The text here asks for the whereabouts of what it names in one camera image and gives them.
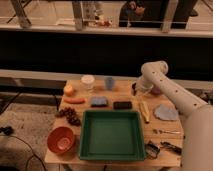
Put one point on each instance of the purple grape bunch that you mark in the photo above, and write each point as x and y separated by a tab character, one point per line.
71	116

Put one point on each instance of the yellow banana toy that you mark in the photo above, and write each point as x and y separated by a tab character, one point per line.
145	111

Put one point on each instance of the blue cup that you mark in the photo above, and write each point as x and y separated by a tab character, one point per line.
109	83

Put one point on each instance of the blue sponge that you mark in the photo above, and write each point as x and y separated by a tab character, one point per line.
99	102

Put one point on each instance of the metal fork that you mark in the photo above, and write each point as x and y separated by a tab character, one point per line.
166	132

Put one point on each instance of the black metal clip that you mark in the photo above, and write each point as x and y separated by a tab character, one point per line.
152	150

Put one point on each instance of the blue crumpled cloth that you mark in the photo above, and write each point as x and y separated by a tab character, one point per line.
166	113

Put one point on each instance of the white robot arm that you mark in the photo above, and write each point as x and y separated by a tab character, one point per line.
197	151

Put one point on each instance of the green plastic tray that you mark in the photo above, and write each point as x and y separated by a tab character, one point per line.
111	135

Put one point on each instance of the person in background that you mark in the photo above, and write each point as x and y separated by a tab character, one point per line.
131	13

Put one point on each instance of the orange bowl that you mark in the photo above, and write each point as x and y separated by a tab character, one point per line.
60	140

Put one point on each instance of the white cup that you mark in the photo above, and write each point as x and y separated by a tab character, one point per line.
88	81

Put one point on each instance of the black rectangular block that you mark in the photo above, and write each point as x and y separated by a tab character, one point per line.
122	105

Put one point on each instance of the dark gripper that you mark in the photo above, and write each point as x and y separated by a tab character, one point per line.
134	91

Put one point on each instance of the orange sausage toy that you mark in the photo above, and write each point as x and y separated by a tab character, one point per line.
74	100

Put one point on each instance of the maroon cup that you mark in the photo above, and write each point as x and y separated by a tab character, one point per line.
156	91

